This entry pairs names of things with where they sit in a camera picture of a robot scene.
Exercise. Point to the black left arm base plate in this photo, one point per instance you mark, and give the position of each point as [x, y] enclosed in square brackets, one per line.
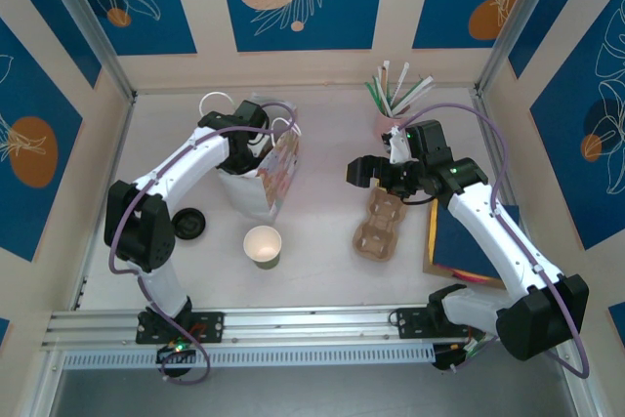
[210, 326]

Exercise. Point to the green paper cup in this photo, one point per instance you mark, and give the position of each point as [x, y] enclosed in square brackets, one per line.
[262, 246]

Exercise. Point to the white green paper-wrapped straw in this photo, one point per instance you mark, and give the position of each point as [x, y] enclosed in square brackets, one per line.
[405, 95]

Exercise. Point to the brown pulp cup carrier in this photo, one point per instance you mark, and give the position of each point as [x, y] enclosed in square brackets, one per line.
[378, 241]

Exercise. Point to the pink straw holder cup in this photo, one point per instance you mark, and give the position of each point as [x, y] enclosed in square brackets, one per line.
[383, 124]

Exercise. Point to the aluminium frame post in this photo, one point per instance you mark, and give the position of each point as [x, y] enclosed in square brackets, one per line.
[93, 31]
[517, 21]

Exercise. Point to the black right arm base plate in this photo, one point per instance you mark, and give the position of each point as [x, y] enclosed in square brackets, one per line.
[412, 324]

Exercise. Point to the cartoon animal paper gift bag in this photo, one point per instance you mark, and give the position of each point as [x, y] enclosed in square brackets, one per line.
[283, 168]

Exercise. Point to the brown paper-wrapped straw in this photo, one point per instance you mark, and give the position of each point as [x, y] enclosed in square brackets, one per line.
[386, 80]

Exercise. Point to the loose black plastic cup lid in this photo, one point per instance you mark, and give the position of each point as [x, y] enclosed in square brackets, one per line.
[190, 225]

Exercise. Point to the aluminium wall base strip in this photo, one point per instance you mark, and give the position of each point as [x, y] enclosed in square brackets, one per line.
[312, 89]

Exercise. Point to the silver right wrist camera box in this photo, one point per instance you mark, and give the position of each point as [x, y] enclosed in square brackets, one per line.
[396, 146]

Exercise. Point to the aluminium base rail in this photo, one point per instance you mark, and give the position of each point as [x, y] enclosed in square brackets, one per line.
[303, 324]

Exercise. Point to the blue gold-edged flat folder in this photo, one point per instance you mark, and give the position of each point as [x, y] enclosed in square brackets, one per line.
[454, 241]

